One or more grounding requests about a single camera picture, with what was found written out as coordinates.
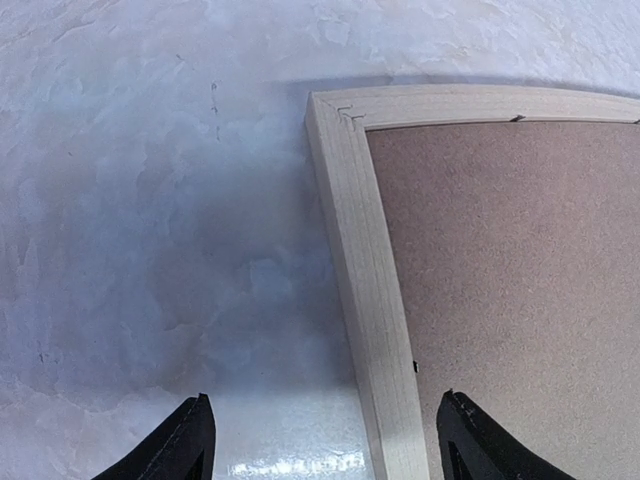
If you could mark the light wooden picture frame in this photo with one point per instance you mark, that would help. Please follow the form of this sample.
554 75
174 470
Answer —
337 123

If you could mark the brown hardboard backing panel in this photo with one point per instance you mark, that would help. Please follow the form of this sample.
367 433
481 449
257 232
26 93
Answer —
517 252

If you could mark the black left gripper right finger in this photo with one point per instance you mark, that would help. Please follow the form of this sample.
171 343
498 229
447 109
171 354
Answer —
474 446

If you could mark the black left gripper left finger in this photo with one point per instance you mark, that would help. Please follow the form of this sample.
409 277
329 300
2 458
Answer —
181 447

